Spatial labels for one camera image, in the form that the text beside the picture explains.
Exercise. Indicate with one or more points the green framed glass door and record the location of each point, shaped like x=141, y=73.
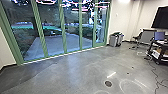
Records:
x=94, y=26

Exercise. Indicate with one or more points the light grey trash bin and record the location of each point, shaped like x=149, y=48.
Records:
x=113, y=40

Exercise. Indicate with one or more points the dark lidded trash bin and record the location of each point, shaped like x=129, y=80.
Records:
x=120, y=37

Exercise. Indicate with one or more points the round floor drain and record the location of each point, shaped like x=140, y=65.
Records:
x=108, y=83

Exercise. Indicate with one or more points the grey desk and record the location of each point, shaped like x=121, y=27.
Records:
x=148, y=36

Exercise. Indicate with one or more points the laptop with blue screen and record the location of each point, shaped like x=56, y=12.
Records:
x=159, y=36

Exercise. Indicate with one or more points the black wheeled cart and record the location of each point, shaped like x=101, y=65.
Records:
x=160, y=53

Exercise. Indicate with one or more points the green framed glass wall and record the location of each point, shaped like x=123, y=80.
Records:
x=39, y=26

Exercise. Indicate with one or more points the black wall screen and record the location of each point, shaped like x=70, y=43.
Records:
x=161, y=17

